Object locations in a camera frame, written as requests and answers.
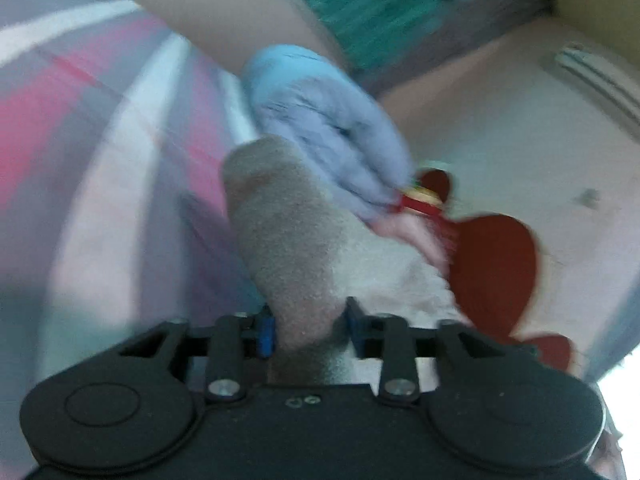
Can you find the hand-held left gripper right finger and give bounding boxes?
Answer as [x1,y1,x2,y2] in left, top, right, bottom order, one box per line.
[345,297,542,405]

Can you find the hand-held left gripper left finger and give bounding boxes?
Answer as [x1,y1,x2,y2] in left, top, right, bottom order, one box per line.
[119,304,277,403]

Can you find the grey knit pants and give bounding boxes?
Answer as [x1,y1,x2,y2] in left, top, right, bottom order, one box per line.
[222,136,472,392]

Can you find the folded blue grey quilt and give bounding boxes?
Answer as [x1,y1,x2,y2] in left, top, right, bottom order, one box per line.
[242,44,417,224]

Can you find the striped pink grey bed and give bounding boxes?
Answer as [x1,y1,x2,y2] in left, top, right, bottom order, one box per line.
[0,0,273,466]

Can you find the green tinted window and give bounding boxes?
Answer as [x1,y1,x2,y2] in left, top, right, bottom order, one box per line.
[277,0,481,78]

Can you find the white air conditioner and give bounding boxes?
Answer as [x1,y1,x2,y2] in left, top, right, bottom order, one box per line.
[552,44,640,127]

